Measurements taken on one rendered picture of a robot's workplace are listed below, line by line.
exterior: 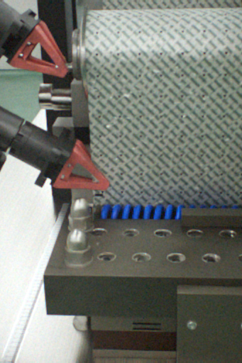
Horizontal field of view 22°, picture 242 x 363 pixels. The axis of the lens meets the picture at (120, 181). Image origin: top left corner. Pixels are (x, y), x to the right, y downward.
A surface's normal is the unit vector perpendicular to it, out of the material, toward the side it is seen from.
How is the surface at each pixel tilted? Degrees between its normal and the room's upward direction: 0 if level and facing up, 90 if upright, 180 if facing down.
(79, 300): 90
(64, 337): 0
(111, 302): 90
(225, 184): 90
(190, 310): 90
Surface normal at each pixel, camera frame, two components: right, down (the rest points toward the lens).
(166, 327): -0.07, 0.38
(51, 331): -0.03, -0.92
